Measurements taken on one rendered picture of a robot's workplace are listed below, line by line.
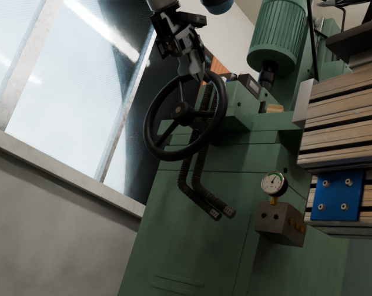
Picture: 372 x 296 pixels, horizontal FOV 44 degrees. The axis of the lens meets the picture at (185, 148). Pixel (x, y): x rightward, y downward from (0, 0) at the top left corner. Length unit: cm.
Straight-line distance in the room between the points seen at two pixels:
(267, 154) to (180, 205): 31
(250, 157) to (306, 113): 47
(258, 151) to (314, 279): 45
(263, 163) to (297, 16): 66
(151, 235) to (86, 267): 133
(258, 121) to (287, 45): 40
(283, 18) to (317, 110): 89
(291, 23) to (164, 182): 72
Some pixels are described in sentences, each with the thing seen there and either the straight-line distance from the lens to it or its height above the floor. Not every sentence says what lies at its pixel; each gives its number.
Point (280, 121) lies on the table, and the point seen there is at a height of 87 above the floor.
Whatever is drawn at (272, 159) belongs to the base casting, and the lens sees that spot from 128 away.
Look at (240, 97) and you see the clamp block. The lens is 136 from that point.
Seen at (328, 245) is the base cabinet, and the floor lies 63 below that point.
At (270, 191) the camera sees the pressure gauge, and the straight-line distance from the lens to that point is 117.
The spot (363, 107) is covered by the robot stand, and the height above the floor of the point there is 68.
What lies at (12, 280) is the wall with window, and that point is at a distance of 250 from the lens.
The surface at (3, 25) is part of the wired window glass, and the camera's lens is 256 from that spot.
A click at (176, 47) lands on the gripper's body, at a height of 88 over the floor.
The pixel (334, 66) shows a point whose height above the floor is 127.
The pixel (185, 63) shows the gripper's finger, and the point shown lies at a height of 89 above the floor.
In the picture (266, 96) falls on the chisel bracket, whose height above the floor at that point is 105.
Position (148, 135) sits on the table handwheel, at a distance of 133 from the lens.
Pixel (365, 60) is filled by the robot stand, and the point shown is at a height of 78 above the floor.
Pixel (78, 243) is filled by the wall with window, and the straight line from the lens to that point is 267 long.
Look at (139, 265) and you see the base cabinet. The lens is 143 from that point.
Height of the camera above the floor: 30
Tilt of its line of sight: 19 degrees up
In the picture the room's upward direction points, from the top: 17 degrees clockwise
